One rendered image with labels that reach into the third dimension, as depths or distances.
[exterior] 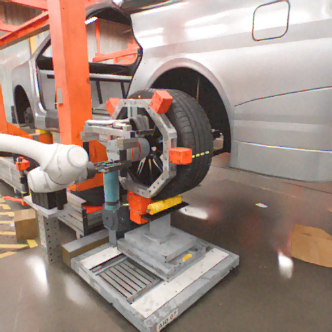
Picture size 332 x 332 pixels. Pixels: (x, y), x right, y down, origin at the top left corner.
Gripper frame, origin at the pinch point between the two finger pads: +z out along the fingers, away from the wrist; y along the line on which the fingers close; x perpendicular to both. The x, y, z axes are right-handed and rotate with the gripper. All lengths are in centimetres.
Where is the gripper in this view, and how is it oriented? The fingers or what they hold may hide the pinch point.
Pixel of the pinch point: (122, 163)
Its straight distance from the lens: 126.2
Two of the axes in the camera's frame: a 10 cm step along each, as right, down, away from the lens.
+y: 7.1, 1.7, -6.8
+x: 0.0, -9.7, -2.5
